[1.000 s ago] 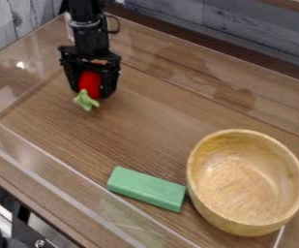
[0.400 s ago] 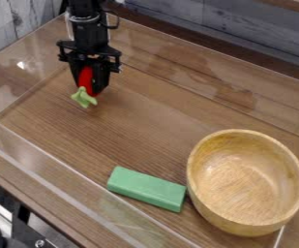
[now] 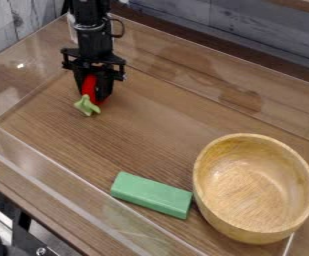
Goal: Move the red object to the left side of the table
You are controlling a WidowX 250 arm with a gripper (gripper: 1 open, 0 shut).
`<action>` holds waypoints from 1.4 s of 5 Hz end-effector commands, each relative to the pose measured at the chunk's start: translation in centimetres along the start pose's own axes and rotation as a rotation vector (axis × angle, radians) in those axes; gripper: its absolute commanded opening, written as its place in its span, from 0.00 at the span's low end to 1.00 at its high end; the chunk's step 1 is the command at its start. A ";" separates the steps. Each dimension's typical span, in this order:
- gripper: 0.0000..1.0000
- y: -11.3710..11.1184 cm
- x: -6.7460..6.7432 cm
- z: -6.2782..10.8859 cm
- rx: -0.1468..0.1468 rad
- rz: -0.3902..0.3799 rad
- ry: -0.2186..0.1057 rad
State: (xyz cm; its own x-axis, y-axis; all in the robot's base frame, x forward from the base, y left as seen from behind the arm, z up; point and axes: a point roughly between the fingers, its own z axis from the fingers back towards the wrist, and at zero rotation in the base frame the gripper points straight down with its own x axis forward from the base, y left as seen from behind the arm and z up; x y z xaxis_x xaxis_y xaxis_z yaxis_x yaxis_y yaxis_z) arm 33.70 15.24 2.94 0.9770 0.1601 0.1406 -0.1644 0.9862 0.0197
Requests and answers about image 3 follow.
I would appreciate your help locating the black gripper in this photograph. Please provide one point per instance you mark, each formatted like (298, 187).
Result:
(108, 68)

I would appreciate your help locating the red plush strawberry toy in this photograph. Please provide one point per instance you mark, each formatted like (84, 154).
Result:
(88, 104)

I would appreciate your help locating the wooden bowl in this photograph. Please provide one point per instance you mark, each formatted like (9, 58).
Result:
(250, 185)

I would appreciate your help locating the clear acrylic corner bracket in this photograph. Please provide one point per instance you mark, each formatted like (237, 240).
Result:
(71, 29)

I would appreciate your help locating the clear acrylic tray walls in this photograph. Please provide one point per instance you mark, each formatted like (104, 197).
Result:
(186, 95)

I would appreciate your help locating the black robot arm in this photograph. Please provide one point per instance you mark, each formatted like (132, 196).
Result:
(96, 28)

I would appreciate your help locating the black device with knob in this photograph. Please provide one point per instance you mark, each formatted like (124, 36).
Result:
(24, 245)

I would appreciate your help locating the green rectangular block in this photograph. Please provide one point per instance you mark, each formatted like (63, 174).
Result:
(152, 195)

